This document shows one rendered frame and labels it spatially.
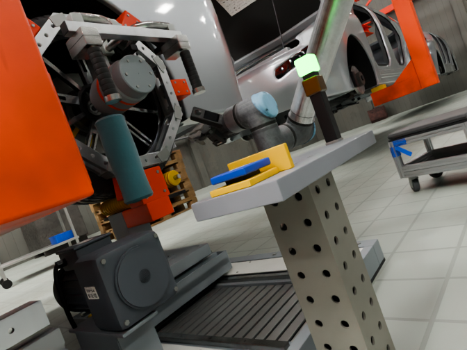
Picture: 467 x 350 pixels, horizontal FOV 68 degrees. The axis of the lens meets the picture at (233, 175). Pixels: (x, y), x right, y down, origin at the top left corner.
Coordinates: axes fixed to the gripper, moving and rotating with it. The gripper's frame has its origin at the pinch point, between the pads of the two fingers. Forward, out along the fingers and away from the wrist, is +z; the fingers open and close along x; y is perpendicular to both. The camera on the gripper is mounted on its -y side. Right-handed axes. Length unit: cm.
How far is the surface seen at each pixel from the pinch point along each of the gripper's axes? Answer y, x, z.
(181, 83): -8.1, 23.6, 4.7
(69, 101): -38.8, -6.6, 15.2
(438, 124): 87, 43, -64
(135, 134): -13.7, -2.7, 15.2
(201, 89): -11.7, 4.5, -17.8
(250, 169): -27, -51, -63
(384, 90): 239, 241, 14
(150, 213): -3.2, -33.5, 3.8
